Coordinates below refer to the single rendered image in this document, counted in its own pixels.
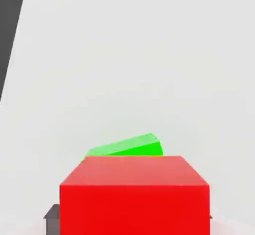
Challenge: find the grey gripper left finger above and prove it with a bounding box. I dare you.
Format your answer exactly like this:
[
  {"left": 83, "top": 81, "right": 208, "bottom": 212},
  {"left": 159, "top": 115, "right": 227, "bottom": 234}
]
[{"left": 27, "top": 204, "right": 60, "bottom": 235}]

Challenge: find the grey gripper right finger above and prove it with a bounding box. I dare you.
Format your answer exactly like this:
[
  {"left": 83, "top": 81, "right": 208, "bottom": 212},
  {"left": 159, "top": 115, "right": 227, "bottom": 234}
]
[{"left": 209, "top": 215, "right": 228, "bottom": 235}]

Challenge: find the small red cube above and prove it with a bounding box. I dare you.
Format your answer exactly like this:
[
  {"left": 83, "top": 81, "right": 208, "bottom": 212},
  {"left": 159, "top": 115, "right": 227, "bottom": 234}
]
[{"left": 59, "top": 155, "right": 210, "bottom": 235}]

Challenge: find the small green cube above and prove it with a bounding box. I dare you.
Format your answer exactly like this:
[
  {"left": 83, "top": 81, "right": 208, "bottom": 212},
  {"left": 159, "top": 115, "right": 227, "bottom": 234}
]
[{"left": 80, "top": 132, "right": 164, "bottom": 163}]

